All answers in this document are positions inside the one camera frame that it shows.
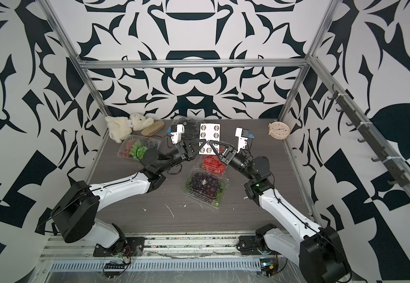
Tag right black controller board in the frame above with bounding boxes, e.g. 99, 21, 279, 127
260, 258, 279, 277

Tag empty stacked clamshell boxes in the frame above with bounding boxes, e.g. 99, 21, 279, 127
170, 116, 202, 140

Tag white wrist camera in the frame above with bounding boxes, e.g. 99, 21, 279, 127
235, 127, 254, 152
168, 124, 184, 145

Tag beige alarm clock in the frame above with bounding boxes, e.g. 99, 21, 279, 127
268, 121, 291, 140

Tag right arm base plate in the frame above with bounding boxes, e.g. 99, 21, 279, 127
236, 235, 285, 257

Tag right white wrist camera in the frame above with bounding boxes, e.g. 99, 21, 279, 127
235, 127, 254, 152

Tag black controller board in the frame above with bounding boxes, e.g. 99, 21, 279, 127
102, 261, 130, 279
260, 258, 279, 277

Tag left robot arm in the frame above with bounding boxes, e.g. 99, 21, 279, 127
51, 139, 207, 255

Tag purple grape clamshell box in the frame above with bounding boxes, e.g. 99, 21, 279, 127
184, 167, 230, 209

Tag left black controller board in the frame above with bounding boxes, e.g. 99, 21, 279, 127
102, 261, 130, 279

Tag green grape clamshell box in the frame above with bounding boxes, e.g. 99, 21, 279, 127
117, 134, 160, 161

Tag strawberry clamshell box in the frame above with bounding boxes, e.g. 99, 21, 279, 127
199, 155, 227, 175

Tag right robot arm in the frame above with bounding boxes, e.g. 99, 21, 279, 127
208, 140, 352, 283

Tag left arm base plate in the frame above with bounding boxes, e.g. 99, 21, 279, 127
93, 237, 146, 258

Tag white plush toy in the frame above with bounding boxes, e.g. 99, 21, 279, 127
105, 113, 154, 143

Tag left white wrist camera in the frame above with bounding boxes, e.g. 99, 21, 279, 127
168, 124, 184, 145

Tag white fruit sticker sheet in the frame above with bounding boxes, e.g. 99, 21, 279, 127
200, 123, 221, 155

